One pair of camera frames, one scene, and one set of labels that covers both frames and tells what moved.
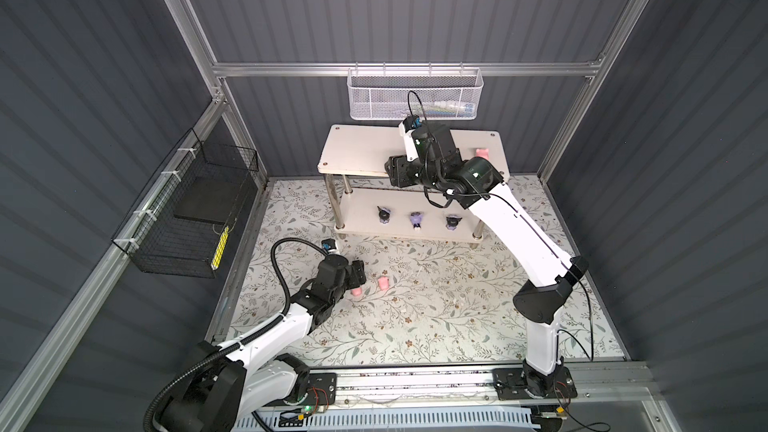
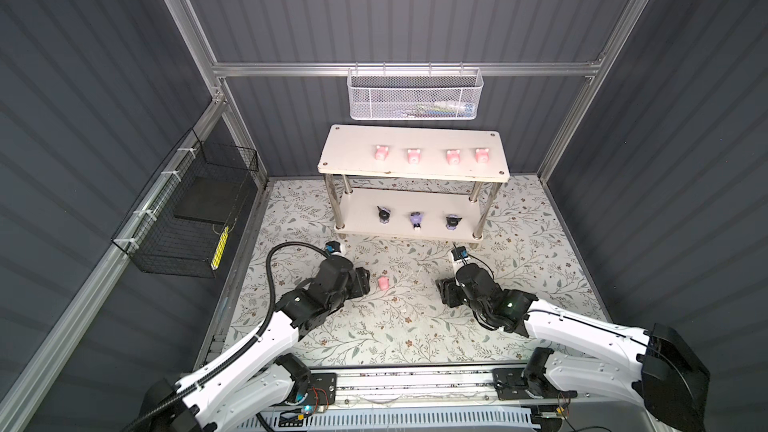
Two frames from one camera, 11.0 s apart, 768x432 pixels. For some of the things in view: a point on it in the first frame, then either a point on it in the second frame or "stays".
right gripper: [396, 171] → [446, 289]
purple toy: [416, 218] stays
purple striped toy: [452, 222] stays
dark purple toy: [384, 214] stays
